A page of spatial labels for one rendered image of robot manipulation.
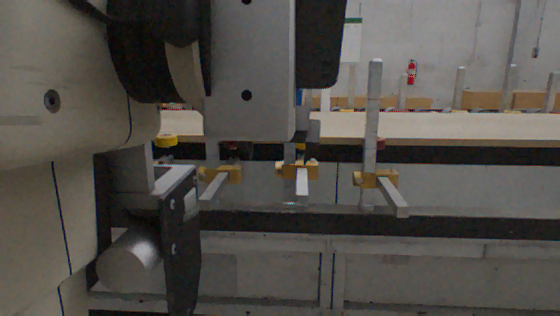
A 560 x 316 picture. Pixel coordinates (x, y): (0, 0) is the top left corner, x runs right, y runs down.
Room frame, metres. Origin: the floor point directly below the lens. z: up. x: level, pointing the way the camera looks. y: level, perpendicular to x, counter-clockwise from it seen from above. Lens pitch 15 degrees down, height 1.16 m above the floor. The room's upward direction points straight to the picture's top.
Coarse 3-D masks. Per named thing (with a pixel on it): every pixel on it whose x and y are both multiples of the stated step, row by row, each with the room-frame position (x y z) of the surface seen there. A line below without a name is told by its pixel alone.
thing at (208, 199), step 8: (232, 160) 1.24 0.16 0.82; (216, 176) 1.05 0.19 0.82; (224, 176) 1.05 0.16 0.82; (216, 184) 0.98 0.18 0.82; (224, 184) 1.03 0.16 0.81; (208, 192) 0.91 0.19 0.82; (216, 192) 0.93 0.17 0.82; (200, 200) 0.86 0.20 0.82; (208, 200) 0.86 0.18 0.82; (216, 200) 0.92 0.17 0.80; (200, 208) 0.86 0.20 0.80; (208, 208) 0.86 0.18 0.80
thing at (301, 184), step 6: (300, 156) 1.23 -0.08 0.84; (300, 168) 1.08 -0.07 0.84; (306, 168) 1.08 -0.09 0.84; (300, 174) 1.01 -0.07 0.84; (306, 174) 1.01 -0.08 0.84; (300, 180) 0.96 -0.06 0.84; (306, 180) 0.96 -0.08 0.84; (300, 186) 0.91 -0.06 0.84; (306, 186) 0.91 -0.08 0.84; (300, 192) 0.86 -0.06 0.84; (306, 192) 0.86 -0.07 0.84; (300, 198) 0.84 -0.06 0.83; (306, 198) 0.84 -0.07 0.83; (300, 204) 0.84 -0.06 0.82; (306, 204) 0.84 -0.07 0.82
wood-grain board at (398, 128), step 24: (168, 120) 1.68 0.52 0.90; (192, 120) 1.68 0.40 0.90; (336, 120) 1.68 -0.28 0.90; (360, 120) 1.68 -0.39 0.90; (384, 120) 1.68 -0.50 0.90; (408, 120) 1.68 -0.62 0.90; (432, 120) 1.68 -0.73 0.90; (456, 120) 1.68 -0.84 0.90; (480, 120) 1.68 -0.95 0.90; (504, 120) 1.68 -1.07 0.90; (528, 120) 1.68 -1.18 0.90; (552, 120) 1.68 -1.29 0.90; (336, 144) 1.29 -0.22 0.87; (360, 144) 1.28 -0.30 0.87; (408, 144) 1.27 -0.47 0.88; (432, 144) 1.27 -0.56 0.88; (456, 144) 1.26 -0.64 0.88; (480, 144) 1.26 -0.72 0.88; (504, 144) 1.25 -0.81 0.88; (528, 144) 1.24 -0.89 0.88; (552, 144) 1.24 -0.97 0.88
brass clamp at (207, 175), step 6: (204, 168) 1.11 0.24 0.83; (210, 168) 1.11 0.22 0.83; (222, 168) 1.11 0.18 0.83; (228, 168) 1.11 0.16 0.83; (234, 168) 1.11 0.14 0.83; (240, 168) 1.12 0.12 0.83; (198, 174) 1.11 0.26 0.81; (204, 174) 1.11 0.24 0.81; (210, 174) 1.10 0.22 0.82; (216, 174) 1.10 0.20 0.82; (234, 174) 1.10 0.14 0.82; (240, 174) 1.12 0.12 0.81; (204, 180) 1.11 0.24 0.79; (210, 180) 1.10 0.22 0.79; (234, 180) 1.10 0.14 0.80; (240, 180) 1.11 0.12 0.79
